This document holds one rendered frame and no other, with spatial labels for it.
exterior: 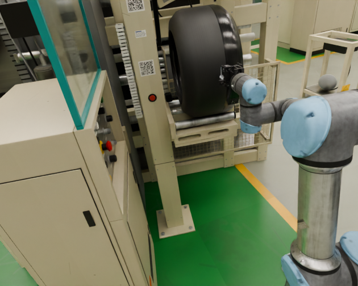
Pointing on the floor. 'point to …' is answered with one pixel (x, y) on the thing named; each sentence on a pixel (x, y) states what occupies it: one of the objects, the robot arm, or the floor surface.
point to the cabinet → (318, 22)
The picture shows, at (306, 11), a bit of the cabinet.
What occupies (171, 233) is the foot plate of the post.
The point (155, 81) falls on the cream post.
